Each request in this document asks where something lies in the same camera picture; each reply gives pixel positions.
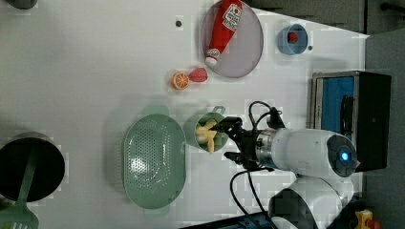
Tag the green slotted spatula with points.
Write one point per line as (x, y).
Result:
(19, 216)

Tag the yellow plush peeled banana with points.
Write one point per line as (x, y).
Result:
(204, 135)

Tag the orange slice toy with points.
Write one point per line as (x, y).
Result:
(180, 81)

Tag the red strawberry toy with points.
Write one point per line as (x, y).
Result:
(198, 75)

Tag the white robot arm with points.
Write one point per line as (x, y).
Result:
(322, 161)

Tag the green mug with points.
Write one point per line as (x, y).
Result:
(201, 117)

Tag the strawberry in blue cup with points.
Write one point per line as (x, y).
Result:
(293, 37)

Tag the red ketchup bottle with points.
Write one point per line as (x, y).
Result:
(225, 25)

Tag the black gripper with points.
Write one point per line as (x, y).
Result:
(244, 140)

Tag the yellow and red object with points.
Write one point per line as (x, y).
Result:
(365, 220)

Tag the black pot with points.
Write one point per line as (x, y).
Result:
(49, 171)

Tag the blue cup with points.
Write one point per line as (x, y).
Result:
(285, 47)

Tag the silver toaster oven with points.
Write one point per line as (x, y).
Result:
(357, 105)

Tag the grey oval plate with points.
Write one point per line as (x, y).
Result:
(243, 53)

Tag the grey round object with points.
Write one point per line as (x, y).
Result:
(22, 4)

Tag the green perforated colander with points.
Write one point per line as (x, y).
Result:
(154, 161)

